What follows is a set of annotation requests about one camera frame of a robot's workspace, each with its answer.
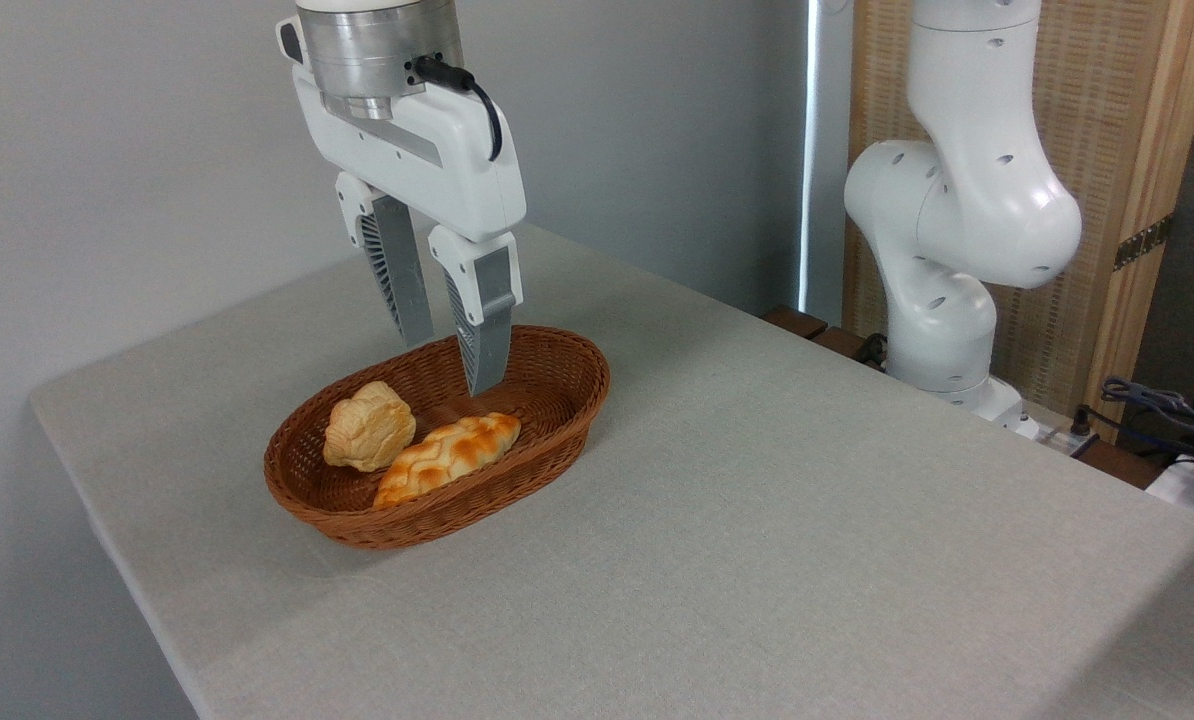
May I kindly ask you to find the metal screen hinge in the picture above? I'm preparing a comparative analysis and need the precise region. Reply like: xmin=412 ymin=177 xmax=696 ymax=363
xmin=1113 ymin=213 xmax=1176 ymax=273

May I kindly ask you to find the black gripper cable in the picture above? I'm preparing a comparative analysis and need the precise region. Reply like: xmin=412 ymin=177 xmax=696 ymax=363
xmin=406 ymin=54 xmax=505 ymax=164

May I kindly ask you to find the long glazed bread loaf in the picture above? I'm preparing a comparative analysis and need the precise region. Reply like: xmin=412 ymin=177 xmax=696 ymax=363
xmin=371 ymin=411 xmax=523 ymax=510

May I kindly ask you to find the round pale bread roll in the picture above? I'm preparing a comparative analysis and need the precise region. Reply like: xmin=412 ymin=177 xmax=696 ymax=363
xmin=322 ymin=380 xmax=418 ymax=474

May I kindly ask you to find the brown oval wicker basket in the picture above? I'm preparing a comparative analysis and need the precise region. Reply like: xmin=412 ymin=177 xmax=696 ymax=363
xmin=263 ymin=324 xmax=612 ymax=552

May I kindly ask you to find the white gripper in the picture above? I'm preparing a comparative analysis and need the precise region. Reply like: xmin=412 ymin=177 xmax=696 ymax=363
xmin=276 ymin=14 xmax=528 ymax=399

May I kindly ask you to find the black cable bundle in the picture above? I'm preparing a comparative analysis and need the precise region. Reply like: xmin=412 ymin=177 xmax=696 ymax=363
xmin=1100 ymin=376 xmax=1194 ymax=463

